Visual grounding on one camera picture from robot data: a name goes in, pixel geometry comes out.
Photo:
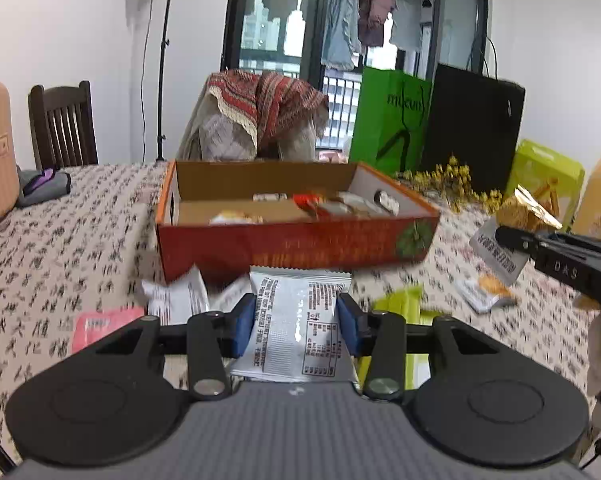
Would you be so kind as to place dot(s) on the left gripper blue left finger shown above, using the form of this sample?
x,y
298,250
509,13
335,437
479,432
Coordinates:
x,y
212,334

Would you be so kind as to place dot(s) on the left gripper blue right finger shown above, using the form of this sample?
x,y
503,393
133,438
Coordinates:
x,y
390,340

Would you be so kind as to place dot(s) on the lime green snack packet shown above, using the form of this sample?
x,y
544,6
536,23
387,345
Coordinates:
x,y
407,303

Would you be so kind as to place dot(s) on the white label-back snack packet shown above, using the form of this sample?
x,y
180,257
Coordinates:
x,y
296,335

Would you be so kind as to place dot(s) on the white gold snack packet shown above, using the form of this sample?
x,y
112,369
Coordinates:
x,y
485,293

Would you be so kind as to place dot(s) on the white grey snack packet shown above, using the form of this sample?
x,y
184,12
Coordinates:
x,y
175,303

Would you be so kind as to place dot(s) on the white cracker snack packet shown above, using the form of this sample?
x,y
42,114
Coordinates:
x,y
506,241

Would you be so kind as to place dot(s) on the lime green snack box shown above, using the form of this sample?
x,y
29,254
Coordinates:
x,y
551,178

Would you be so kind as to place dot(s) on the orange cardboard pumpkin box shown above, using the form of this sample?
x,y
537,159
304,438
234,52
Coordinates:
x,y
223,218

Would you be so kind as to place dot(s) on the pink small sachet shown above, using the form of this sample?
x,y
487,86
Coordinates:
x,y
91,327

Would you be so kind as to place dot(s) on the yellow dried flower branch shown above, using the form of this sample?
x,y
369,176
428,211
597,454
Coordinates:
x,y
450,185

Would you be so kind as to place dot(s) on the calligraphy print tablecloth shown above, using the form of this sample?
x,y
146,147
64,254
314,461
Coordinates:
x,y
91,250

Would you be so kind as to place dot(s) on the black paper bag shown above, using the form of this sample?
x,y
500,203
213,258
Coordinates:
x,y
476,120

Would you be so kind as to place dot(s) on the green mucun paper bag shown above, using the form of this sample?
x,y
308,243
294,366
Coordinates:
x,y
391,121

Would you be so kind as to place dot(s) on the chair with red patterned blanket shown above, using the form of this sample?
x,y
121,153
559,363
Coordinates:
x,y
241,116

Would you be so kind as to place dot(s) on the grey purple folded cloth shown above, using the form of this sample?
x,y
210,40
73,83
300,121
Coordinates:
x,y
40,186

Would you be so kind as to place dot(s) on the dark wooden chair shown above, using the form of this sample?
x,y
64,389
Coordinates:
x,y
61,125

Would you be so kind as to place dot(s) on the hanging clothes on balcony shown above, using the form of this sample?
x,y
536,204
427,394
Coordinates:
x,y
382,34

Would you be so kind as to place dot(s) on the studio light on stand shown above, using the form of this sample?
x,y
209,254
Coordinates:
x,y
160,89

